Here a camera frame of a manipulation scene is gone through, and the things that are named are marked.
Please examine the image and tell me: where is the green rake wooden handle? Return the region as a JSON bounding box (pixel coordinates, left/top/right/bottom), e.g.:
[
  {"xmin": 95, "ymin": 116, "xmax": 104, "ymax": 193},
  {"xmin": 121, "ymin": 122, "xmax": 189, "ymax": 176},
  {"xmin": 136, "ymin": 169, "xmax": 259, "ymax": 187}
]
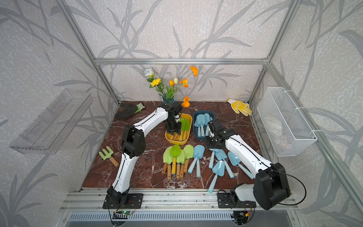
[{"xmin": 98, "ymin": 146, "xmax": 120, "ymax": 167}]

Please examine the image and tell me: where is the blue shovel pair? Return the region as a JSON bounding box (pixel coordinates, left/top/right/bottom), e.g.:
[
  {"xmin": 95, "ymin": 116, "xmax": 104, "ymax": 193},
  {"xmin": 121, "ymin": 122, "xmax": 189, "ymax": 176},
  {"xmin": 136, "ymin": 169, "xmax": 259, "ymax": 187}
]
[
  {"xmin": 196, "ymin": 154, "xmax": 201, "ymax": 178},
  {"xmin": 188, "ymin": 145, "xmax": 205, "ymax": 178}
]

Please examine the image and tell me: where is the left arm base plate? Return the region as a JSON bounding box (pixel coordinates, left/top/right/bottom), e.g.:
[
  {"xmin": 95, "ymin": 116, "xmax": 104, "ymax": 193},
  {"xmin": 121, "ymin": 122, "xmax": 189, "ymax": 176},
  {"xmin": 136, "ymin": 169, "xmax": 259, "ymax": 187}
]
[{"xmin": 102, "ymin": 194, "xmax": 144, "ymax": 210}]

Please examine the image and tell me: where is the green pointed shovel yellow handle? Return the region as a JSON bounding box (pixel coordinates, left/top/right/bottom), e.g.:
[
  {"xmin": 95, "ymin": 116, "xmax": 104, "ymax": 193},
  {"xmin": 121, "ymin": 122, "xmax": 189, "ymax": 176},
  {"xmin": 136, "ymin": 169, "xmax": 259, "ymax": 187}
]
[{"xmin": 170, "ymin": 144, "xmax": 181, "ymax": 175}]

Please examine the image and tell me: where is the dark teal storage box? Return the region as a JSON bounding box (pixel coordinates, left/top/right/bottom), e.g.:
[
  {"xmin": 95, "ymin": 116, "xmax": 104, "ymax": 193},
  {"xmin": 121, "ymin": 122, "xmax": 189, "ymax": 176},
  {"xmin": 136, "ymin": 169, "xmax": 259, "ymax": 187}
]
[{"xmin": 193, "ymin": 110, "xmax": 215, "ymax": 141}]

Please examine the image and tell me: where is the yellow dotted work glove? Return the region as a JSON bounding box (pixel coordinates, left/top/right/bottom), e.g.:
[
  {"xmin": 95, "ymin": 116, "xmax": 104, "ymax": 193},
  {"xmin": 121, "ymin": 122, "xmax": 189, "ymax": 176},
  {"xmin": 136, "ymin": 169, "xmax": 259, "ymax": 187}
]
[{"xmin": 227, "ymin": 99, "xmax": 252, "ymax": 116}]

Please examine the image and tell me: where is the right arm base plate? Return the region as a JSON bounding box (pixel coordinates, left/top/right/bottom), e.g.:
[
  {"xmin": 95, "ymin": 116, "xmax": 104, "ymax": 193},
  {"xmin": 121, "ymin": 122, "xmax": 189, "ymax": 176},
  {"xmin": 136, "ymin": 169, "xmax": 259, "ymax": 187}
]
[{"xmin": 217, "ymin": 189, "xmax": 256, "ymax": 209}]

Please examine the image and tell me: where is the light green shovel wooden handle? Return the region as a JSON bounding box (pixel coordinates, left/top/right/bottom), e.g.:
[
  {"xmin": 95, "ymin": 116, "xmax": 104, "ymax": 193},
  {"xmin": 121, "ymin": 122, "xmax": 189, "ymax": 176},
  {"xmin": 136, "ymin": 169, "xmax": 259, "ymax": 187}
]
[{"xmin": 176, "ymin": 149, "xmax": 185, "ymax": 179}]

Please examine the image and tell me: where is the aluminium frame rail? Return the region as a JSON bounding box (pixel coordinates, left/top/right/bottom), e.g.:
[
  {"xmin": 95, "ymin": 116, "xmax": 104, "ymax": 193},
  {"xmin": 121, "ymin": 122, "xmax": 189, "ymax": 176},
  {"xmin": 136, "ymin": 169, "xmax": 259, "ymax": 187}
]
[{"xmin": 59, "ymin": 188, "xmax": 298, "ymax": 212}]

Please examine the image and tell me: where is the clear plastic wall shelf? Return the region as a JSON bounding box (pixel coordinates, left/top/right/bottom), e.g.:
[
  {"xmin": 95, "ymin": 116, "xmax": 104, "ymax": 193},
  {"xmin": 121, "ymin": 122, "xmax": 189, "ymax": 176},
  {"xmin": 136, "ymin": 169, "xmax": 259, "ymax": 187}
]
[{"xmin": 9, "ymin": 89, "xmax": 93, "ymax": 155}]

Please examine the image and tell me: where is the black green work glove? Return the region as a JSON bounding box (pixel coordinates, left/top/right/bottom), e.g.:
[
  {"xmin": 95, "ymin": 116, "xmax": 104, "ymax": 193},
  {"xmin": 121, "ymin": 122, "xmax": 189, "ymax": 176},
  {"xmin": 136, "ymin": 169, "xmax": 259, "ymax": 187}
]
[{"xmin": 115, "ymin": 102, "xmax": 145, "ymax": 120}]

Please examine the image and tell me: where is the light green square shovel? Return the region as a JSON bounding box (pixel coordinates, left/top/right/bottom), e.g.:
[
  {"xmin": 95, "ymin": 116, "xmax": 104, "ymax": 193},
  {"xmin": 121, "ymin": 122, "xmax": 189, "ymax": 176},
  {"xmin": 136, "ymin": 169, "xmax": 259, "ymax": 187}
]
[{"xmin": 161, "ymin": 147, "xmax": 174, "ymax": 180}]

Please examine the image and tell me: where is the yellow storage box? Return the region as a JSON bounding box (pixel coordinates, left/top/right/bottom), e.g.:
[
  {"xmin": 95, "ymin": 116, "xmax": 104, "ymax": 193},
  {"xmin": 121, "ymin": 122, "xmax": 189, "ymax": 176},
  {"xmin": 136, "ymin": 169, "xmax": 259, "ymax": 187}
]
[{"xmin": 165, "ymin": 113, "xmax": 192, "ymax": 145}]

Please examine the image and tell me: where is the white wire mesh basket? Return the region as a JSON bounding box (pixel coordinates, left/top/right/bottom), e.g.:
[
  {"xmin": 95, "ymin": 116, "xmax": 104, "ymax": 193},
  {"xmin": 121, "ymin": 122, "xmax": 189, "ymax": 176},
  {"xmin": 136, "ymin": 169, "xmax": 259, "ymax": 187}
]
[{"xmin": 257, "ymin": 87, "xmax": 318, "ymax": 157}]

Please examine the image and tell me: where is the blue plastic shovel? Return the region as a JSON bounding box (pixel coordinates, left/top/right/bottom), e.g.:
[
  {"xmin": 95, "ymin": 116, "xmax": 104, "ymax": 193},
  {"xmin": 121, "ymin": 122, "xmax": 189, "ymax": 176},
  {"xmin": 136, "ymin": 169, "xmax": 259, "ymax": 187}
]
[
  {"xmin": 228, "ymin": 151, "xmax": 254, "ymax": 180},
  {"xmin": 194, "ymin": 114, "xmax": 205, "ymax": 137},
  {"xmin": 208, "ymin": 160, "xmax": 225, "ymax": 194},
  {"xmin": 214, "ymin": 149, "xmax": 234, "ymax": 179},
  {"xmin": 204, "ymin": 113, "xmax": 213, "ymax": 137}
]

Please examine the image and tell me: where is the blue plastic shovel front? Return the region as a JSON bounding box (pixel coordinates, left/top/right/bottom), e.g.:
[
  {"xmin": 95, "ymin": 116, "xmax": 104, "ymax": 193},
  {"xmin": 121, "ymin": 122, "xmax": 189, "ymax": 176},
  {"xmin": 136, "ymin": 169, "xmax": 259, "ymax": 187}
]
[{"xmin": 208, "ymin": 160, "xmax": 225, "ymax": 194}]

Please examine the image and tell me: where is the glass flower vase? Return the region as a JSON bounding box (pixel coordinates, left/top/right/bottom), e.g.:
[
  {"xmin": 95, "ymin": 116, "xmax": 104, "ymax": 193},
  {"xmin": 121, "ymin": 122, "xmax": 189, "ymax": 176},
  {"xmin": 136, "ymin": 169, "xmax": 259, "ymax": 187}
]
[{"xmin": 162, "ymin": 95, "xmax": 175, "ymax": 105}]

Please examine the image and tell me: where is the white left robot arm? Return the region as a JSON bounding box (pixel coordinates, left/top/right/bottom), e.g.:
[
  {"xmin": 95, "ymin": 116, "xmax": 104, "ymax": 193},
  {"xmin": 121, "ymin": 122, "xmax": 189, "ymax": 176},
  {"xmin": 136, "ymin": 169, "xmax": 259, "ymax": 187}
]
[{"xmin": 107, "ymin": 102, "xmax": 182, "ymax": 195}]

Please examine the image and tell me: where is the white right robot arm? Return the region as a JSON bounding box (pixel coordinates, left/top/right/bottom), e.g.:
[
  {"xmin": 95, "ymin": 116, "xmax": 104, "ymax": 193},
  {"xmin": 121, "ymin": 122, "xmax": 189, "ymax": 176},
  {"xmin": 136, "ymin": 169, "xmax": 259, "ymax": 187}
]
[{"xmin": 205, "ymin": 119, "xmax": 291, "ymax": 210}]

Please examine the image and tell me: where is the artificial flower bouquet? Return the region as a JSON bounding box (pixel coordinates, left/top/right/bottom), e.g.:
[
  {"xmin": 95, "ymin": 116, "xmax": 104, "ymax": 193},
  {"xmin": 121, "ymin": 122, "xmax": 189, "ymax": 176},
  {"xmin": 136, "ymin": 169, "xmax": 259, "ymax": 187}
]
[{"xmin": 144, "ymin": 66, "xmax": 198, "ymax": 98}]

